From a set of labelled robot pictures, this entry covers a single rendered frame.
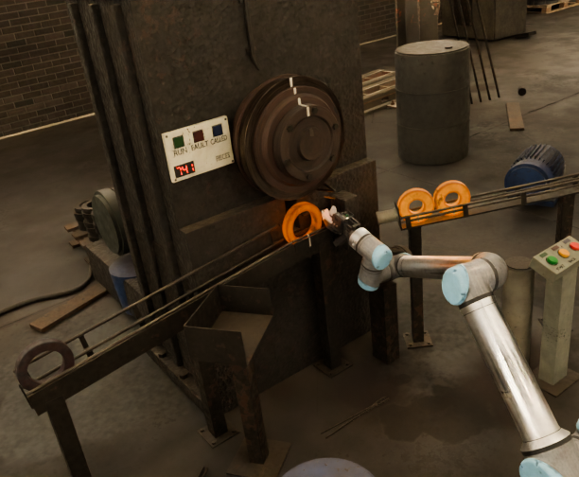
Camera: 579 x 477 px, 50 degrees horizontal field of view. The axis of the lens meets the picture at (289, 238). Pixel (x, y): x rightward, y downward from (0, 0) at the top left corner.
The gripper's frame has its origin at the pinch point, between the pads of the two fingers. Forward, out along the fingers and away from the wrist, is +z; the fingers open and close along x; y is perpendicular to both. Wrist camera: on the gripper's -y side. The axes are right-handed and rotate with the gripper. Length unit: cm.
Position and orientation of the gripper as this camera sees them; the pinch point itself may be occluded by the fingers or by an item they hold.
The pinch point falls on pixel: (324, 213)
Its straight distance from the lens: 262.1
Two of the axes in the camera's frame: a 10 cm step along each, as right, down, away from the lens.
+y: 0.7, -7.6, -6.5
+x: -8.0, 3.5, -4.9
